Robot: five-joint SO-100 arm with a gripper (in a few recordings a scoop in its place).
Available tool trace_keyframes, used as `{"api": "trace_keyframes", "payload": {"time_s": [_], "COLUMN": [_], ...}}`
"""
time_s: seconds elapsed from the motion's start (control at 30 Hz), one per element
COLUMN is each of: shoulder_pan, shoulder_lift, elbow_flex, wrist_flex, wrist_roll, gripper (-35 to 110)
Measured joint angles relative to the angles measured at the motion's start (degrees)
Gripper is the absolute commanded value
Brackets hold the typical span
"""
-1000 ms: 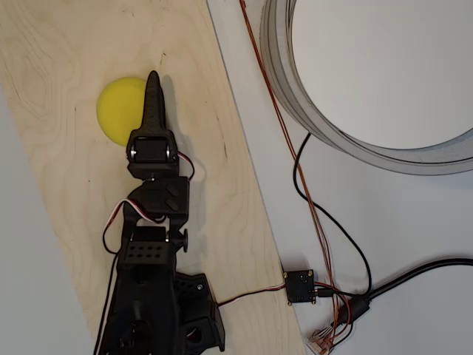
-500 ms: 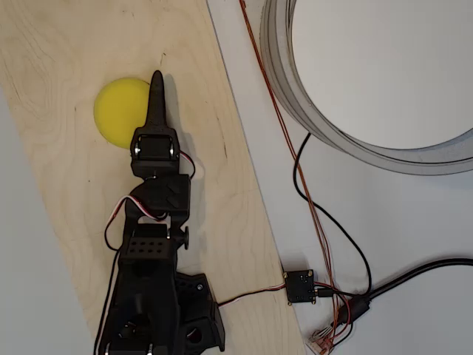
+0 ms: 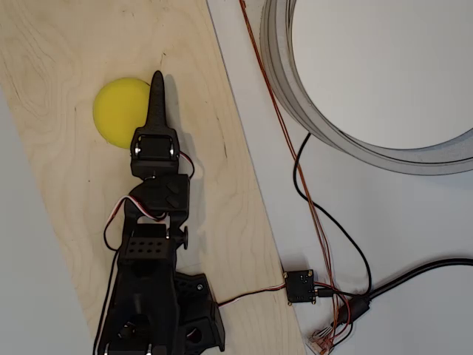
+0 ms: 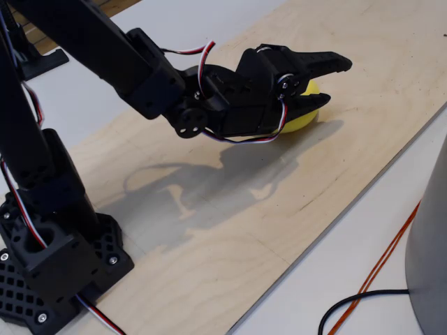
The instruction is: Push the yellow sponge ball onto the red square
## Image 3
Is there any red white black servo lead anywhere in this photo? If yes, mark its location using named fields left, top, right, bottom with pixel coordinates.
left=216, top=283, right=287, bottom=308

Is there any grey round container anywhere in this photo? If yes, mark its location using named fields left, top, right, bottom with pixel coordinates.
left=259, top=0, right=473, bottom=177

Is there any wrist servo cable loop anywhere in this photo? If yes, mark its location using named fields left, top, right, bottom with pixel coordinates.
left=103, top=195, right=169, bottom=253

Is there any light plywood board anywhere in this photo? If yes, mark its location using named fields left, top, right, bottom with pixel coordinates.
left=0, top=0, right=307, bottom=355

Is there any thin orange wire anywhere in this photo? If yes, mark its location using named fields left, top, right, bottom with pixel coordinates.
left=242, top=0, right=343, bottom=336
left=239, top=0, right=339, bottom=334

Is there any clear wire connector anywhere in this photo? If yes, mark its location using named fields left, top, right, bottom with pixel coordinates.
left=306, top=327, right=336, bottom=354

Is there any gripper servo cable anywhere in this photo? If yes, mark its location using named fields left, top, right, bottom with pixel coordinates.
left=178, top=150, right=196, bottom=178

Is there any thin black cable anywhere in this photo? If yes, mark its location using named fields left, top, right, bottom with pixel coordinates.
left=293, top=132, right=372, bottom=300

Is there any yellow foam dome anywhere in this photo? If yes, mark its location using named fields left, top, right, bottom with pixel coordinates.
left=92, top=76, right=152, bottom=149

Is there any thick black power cable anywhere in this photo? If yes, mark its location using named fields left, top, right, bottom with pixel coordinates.
left=338, top=257, right=473, bottom=326

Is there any small black controller board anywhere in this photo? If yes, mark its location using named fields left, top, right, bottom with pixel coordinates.
left=283, top=268, right=317, bottom=306

